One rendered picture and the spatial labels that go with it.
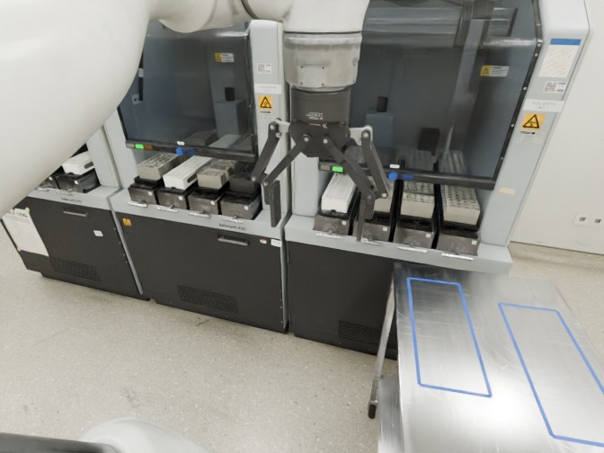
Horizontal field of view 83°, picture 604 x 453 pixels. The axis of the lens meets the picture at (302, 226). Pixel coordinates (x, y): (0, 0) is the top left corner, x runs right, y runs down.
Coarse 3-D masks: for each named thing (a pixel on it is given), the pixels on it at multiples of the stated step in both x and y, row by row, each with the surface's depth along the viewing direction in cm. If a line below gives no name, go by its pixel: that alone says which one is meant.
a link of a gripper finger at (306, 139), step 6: (300, 138) 45; (306, 138) 44; (300, 144) 45; (306, 144) 45; (294, 150) 46; (300, 150) 46; (288, 156) 47; (294, 156) 47; (282, 162) 48; (288, 162) 48; (276, 168) 49; (282, 168) 49; (270, 174) 50; (276, 174) 50; (264, 180) 51; (270, 180) 50; (264, 186) 51
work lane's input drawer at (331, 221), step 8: (352, 200) 140; (320, 208) 135; (352, 208) 137; (320, 216) 131; (328, 216) 131; (336, 216) 130; (344, 216) 129; (352, 216) 139; (320, 224) 133; (328, 224) 132; (336, 224) 131; (344, 224) 130; (328, 232) 132; (336, 232) 133; (344, 232) 132
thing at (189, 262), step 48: (288, 96) 125; (288, 144) 133; (288, 192) 143; (144, 240) 168; (192, 240) 158; (240, 240) 151; (144, 288) 189; (192, 288) 176; (240, 288) 166; (288, 288) 169
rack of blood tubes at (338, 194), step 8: (336, 176) 148; (344, 176) 149; (328, 184) 141; (336, 184) 142; (344, 184) 141; (352, 184) 141; (328, 192) 137; (336, 192) 135; (344, 192) 135; (352, 192) 143; (328, 200) 131; (336, 200) 130; (344, 200) 130; (328, 208) 133; (336, 208) 132; (344, 208) 131
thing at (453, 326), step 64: (384, 320) 117; (448, 320) 86; (512, 320) 86; (576, 320) 86; (384, 384) 130; (448, 384) 72; (512, 384) 72; (576, 384) 72; (384, 448) 111; (448, 448) 61; (512, 448) 61; (576, 448) 61
